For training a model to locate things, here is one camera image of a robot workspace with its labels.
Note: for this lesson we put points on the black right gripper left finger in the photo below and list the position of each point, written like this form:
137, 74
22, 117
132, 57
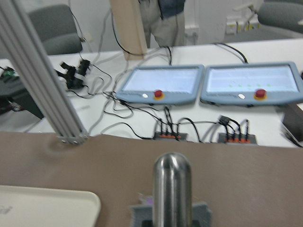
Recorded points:
147, 223

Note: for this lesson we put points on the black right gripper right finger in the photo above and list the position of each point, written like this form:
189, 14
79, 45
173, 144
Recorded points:
195, 223

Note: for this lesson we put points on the steel muddler with black tip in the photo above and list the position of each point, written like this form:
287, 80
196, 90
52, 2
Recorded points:
172, 194

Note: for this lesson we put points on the grey folded cloth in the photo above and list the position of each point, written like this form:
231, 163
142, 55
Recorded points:
140, 212

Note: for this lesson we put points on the purple cloth under grey cloth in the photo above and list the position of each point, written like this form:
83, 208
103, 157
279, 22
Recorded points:
145, 199

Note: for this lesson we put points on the orange plug hub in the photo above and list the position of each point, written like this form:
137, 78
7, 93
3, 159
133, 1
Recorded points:
237, 133
163, 132

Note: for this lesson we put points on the cream rabbit tray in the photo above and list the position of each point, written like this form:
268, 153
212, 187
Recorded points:
41, 207

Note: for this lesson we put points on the blue teach pendant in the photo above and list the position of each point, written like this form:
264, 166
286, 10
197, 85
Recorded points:
251, 84
162, 85

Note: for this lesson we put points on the black monitor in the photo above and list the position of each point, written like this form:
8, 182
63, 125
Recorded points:
293, 121

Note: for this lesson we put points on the person in beige trousers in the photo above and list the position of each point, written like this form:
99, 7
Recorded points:
165, 20

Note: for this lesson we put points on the aluminium frame post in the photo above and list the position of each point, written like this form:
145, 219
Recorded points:
28, 56

